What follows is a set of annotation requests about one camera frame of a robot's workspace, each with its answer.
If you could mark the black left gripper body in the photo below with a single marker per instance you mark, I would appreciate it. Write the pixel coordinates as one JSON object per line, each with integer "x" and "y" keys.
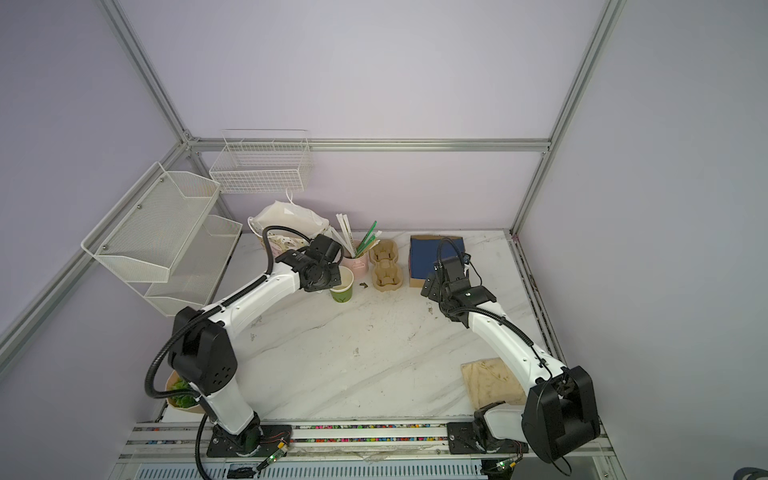
{"x": 330, "y": 278}

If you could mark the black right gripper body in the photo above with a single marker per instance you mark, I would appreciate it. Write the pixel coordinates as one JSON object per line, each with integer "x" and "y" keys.
{"x": 434, "y": 292}

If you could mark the green paper coffee cup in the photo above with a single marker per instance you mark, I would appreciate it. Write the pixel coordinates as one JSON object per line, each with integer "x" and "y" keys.
{"x": 343, "y": 292}

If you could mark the cartoon animal paper gift bag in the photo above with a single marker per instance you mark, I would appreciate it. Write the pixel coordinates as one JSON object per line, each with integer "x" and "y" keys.
{"x": 283, "y": 226}

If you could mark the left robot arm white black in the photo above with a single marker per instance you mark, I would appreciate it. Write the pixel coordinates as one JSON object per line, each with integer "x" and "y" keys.
{"x": 202, "y": 353}

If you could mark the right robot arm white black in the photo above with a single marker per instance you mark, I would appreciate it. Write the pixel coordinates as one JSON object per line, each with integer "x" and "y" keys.
{"x": 560, "y": 411}

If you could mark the pink metal straw bucket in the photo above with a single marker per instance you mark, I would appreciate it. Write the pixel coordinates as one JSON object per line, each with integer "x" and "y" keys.
{"x": 359, "y": 265}

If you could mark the cardboard box of blue napkins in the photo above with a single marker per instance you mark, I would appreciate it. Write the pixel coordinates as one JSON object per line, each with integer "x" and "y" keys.
{"x": 425, "y": 250}

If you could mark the white wrapped straw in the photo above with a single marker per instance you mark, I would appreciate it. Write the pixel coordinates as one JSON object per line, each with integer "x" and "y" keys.
{"x": 346, "y": 234}

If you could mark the green wrapped straw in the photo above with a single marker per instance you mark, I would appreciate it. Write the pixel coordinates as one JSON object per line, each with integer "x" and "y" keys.
{"x": 366, "y": 239}

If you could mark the brown paper wrapped straw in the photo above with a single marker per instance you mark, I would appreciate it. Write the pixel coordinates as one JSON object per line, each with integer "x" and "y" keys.
{"x": 367, "y": 247}

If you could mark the stacked brown pulp cup carriers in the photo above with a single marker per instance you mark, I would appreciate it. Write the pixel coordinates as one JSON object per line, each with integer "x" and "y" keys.
{"x": 386, "y": 273}

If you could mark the beige cloth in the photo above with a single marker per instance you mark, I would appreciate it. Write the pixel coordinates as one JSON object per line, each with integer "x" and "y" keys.
{"x": 490, "y": 381}

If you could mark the white mesh two-tier shelf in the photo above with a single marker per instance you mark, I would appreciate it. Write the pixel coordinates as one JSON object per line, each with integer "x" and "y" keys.
{"x": 165, "y": 241}

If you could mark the white wire basket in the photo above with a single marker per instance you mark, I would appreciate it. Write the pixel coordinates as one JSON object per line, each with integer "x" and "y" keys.
{"x": 255, "y": 161}

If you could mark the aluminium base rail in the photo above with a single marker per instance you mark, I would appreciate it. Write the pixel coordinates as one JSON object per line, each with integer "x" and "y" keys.
{"x": 439, "y": 448}

